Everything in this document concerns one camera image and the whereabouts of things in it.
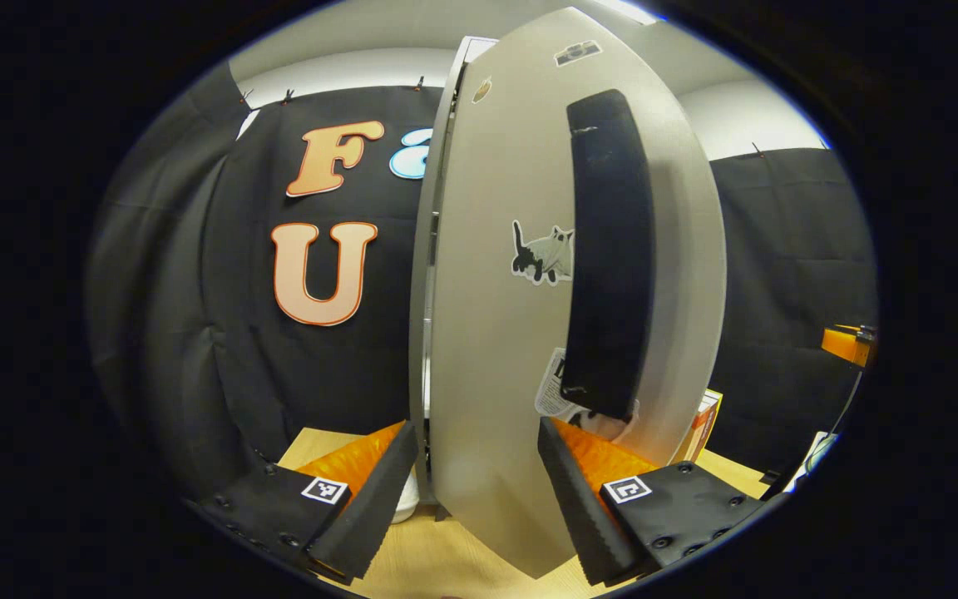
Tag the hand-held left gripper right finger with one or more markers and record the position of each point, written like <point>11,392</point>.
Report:
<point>583,516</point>

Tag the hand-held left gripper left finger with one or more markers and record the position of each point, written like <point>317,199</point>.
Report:
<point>371,516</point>

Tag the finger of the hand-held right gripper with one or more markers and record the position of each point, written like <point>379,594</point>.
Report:
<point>841,343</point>

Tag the white cabinet door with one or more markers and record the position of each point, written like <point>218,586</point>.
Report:
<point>496,333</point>

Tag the white and grey shoe cabinet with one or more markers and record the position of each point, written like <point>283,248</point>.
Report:
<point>421,291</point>

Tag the white pumpkin ornament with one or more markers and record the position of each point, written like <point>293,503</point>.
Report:
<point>406,503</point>

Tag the black backdrop cloth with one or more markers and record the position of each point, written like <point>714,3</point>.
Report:
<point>180,291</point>
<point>787,274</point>

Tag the white paper with teal edge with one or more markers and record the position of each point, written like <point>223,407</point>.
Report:
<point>816,462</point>

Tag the orange edged white box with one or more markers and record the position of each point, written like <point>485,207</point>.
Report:
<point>705,424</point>

